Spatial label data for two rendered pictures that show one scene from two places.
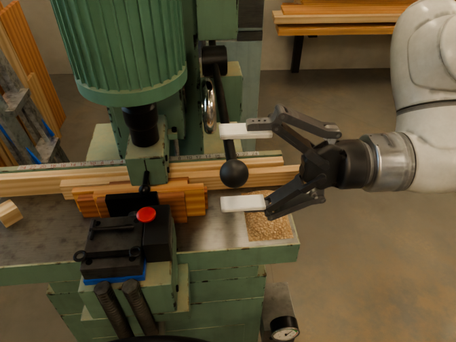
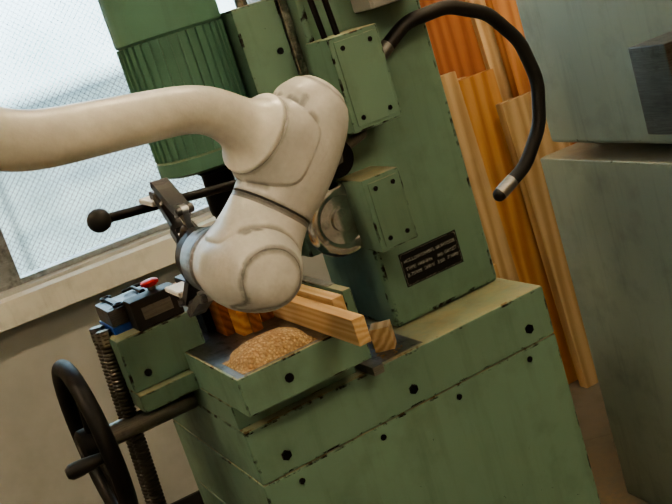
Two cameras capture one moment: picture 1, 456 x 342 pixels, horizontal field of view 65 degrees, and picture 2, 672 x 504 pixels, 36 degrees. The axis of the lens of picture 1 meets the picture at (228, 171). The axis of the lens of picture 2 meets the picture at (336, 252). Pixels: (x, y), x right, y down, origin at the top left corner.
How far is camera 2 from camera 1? 1.51 m
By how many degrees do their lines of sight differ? 67
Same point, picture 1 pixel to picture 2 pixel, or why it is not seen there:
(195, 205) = (234, 317)
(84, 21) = not seen: hidden behind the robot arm
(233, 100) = (367, 217)
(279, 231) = (238, 360)
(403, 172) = (188, 261)
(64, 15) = not seen: hidden behind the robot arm
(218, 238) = (216, 353)
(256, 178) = (306, 314)
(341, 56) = not seen: outside the picture
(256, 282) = (244, 444)
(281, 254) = (234, 393)
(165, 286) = (115, 344)
